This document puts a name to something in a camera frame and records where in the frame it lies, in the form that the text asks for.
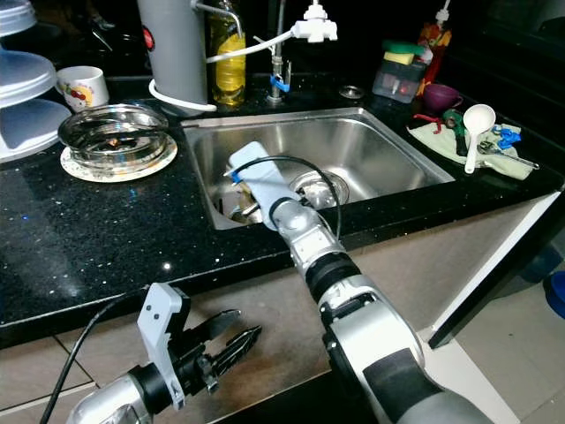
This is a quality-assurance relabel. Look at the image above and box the blue bucket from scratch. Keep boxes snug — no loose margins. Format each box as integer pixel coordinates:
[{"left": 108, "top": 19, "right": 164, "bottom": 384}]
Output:
[{"left": 543, "top": 269, "right": 565, "bottom": 319}]

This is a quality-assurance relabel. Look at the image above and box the yellow cooking oil bottle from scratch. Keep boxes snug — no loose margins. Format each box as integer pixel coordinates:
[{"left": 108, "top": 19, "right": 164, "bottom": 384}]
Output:
[{"left": 207, "top": 3, "right": 246, "bottom": 107}]

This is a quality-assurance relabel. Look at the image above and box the thin metal utensil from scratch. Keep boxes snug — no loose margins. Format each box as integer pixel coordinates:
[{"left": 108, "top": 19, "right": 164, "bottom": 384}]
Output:
[{"left": 481, "top": 141, "right": 539, "bottom": 170}]

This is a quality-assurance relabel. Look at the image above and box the white faucet diverter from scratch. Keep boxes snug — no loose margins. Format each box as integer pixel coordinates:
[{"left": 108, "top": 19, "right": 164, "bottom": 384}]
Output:
[{"left": 293, "top": 4, "right": 338, "bottom": 43}]

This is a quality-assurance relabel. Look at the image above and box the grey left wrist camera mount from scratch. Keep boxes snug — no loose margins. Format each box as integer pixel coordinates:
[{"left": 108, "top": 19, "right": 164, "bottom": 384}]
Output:
[{"left": 146, "top": 283, "right": 192, "bottom": 413}]

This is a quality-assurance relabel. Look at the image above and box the pale green cloth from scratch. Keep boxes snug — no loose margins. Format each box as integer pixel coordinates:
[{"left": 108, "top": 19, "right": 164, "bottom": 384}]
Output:
[{"left": 408, "top": 119, "right": 539, "bottom": 180}]

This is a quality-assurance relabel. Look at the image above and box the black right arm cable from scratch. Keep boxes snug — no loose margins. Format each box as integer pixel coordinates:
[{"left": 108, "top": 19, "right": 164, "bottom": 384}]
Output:
[{"left": 232, "top": 155, "right": 343, "bottom": 239}]

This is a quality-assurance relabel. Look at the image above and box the small red utensil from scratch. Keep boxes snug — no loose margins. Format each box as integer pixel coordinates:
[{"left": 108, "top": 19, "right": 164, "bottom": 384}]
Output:
[{"left": 413, "top": 112, "right": 442, "bottom": 133}]

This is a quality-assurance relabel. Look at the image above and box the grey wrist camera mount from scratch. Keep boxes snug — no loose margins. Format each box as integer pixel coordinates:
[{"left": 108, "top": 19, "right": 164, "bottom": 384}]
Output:
[
  {"left": 227, "top": 141, "right": 290, "bottom": 232},
  {"left": 146, "top": 283, "right": 192, "bottom": 413}
]

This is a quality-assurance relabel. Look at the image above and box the red soap pump bottle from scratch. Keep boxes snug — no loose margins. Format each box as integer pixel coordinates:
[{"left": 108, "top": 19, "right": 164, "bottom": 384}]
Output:
[{"left": 417, "top": 0, "right": 453, "bottom": 85}]

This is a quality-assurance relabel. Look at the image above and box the clear glass bowl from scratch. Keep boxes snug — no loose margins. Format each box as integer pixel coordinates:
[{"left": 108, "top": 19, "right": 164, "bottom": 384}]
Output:
[{"left": 58, "top": 104, "right": 170, "bottom": 171}]

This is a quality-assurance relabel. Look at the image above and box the grey cylinder water filter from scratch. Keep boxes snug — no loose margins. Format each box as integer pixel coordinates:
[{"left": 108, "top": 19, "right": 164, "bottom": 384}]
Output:
[{"left": 137, "top": 0, "right": 208, "bottom": 107}]

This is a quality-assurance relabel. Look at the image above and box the grey cabinet door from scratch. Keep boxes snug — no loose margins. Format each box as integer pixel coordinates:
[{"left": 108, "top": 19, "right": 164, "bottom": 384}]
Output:
[{"left": 79, "top": 194, "right": 561, "bottom": 416}]

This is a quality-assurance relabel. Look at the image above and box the purple cup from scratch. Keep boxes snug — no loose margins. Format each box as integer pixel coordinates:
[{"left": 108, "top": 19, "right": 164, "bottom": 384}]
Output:
[{"left": 422, "top": 83, "right": 463, "bottom": 114}]

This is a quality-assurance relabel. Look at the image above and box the steel gooseneck faucet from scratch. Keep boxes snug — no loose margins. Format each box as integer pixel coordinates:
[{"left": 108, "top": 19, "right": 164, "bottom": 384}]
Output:
[{"left": 265, "top": 0, "right": 297, "bottom": 102}]

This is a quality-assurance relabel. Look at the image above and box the small blue plastic item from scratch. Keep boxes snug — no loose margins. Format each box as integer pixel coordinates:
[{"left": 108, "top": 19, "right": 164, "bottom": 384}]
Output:
[{"left": 492, "top": 125, "right": 524, "bottom": 151}]

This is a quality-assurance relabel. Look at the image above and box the white plastic ladle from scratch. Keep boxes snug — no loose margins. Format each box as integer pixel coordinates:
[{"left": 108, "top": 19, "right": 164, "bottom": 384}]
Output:
[{"left": 463, "top": 103, "right": 497, "bottom": 174}]

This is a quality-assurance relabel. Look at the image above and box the stainless steel sink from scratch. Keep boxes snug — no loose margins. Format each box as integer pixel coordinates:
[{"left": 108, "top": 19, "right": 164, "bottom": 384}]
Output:
[{"left": 181, "top": 108, "right": 456, "bottom": 231}]

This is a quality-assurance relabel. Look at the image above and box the grey drawer front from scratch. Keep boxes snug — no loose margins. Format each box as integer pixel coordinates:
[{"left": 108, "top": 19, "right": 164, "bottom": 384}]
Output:
[{"left": 0, "top": 338, "right": 96, "bottom": 413}]

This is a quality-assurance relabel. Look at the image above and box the green handled tool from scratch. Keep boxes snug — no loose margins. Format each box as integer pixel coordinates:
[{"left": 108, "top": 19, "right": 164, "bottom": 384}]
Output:
[{"left": 443, "top": 109, "right": 469, "bottom": 156}]

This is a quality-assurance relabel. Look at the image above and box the yellow green sponge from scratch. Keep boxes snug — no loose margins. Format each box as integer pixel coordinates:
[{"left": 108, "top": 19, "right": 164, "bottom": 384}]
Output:
[{"left": 384, "top": 40, "right": 425, "bottom": 64}]

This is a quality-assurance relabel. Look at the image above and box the white printed mug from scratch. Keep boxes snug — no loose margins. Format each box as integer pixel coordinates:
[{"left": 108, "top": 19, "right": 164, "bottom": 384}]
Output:
[{"left": 56, "top": 66, "right": 109, "bottom": 113}]

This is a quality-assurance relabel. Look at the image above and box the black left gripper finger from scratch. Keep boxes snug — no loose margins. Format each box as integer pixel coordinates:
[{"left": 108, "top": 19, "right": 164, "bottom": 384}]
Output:
[
  {"left": 214, "top": 325, "right": 263, "bottom": 376},
  {"left": 192, "top": 309, "right": 241, "bottom": 350}
]

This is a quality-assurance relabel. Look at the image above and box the white water hose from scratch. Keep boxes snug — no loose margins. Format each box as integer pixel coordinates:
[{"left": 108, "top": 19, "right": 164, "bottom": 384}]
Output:
[{"left": 148, "top": 29, "right": 297, "bottom": 114}]

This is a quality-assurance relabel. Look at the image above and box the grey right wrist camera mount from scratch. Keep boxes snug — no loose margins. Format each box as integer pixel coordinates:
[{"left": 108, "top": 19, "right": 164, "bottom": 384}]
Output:
[{"left": 227, "top": 141, "right": 290, "bottom": 232}]

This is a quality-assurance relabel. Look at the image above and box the white tiered plastic rack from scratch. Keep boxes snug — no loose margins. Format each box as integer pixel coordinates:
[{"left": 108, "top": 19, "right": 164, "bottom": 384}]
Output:
[{"left": 0, "top": 0, "right": 58, "bottom": 164}]

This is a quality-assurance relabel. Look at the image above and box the clear plastic container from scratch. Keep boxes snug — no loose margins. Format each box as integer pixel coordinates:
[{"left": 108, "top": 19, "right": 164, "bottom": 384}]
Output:
[{"left": 373, "top": 57, "right": 423, "bottom": 104}]

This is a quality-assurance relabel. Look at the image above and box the white patterned saucer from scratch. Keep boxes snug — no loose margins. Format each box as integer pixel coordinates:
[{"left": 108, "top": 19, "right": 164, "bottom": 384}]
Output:
[{"left": 60, "top": 137, "right": 179, "bottom": 184}]

